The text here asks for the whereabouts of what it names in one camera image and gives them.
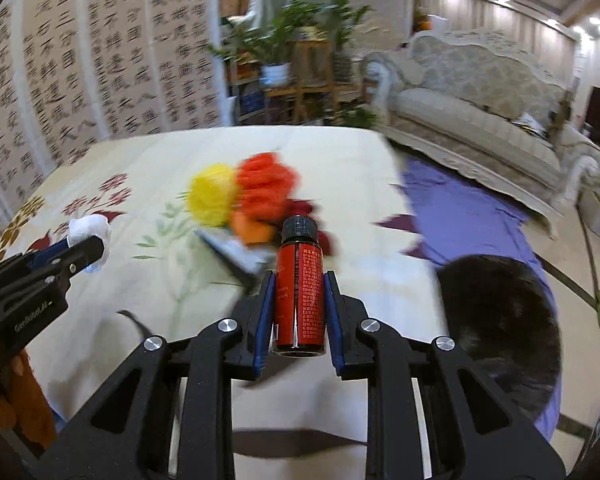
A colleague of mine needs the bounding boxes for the magazine on sofa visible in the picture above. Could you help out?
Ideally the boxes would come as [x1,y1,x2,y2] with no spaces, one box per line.
[512,112,548,137]

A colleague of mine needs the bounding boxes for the floral printed blanket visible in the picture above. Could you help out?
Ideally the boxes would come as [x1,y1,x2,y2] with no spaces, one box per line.
[0,125,461,480]

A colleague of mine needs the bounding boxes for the purple sheet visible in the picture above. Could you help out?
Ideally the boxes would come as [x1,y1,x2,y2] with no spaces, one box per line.
[375,155,563,436]

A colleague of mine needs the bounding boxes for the orange-red pompom flowers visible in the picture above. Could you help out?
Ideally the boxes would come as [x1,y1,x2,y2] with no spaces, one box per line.
[232,152,301,223]

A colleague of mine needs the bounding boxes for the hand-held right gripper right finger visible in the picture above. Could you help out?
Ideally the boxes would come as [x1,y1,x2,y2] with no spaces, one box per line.
[324,270,568,480]

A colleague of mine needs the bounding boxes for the white tissue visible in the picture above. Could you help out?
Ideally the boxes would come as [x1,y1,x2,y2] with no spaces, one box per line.
[67,214,112,273]

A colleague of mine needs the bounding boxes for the blue crate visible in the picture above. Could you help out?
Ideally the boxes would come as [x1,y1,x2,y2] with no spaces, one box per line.
[240,85,264,113]

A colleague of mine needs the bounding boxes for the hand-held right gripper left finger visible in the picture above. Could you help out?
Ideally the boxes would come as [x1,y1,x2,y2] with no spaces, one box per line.
[30,270,278,480]

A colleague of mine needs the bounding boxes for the leafy plant in white pot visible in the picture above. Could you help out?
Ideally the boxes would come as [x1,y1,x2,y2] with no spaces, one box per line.
[207,5,311,88]

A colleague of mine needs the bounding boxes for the yellow pompom flower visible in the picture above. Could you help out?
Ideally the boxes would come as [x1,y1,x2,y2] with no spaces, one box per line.
[187,162,241,228]

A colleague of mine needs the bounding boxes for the ornate cream sofa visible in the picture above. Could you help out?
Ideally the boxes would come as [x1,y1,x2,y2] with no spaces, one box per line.
[365,27,600,238]

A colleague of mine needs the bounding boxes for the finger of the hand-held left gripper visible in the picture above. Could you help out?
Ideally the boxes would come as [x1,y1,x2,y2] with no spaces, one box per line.
[0,240,72,287]
[0,235,107,311]

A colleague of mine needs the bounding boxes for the small orange wrapper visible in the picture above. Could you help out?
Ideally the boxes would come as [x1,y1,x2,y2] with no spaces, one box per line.
[230,212,279,247]

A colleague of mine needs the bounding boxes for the dark red wrapper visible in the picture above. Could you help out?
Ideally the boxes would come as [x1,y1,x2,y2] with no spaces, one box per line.
[285,200,338,256]

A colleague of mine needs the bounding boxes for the blue and white packet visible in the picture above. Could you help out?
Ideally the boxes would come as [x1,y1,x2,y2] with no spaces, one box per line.
[194,227,273,278]

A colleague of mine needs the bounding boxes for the small low green plant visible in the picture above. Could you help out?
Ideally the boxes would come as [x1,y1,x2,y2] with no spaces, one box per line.
[337,107,381,130]

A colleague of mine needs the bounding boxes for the calligraphy folding screen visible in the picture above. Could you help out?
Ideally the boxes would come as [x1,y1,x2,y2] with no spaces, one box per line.
[0,0,231,261]

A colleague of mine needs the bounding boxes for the red bottle with black cap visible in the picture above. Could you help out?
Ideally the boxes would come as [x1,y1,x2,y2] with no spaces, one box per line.
[271,215,328,358]

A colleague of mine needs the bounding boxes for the tall green plant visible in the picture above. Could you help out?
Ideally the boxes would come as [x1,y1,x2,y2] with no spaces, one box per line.
[300,0,376,81]

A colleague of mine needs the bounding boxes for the black strap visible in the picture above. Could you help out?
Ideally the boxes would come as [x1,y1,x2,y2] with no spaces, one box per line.
[117,310,154,348]

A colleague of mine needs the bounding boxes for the mop with green head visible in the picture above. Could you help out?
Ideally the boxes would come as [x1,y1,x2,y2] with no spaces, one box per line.
[575,210,600,331]

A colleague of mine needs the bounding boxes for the wooden plant stand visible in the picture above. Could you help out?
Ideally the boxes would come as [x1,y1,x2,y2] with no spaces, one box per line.
[265,40,366,126]

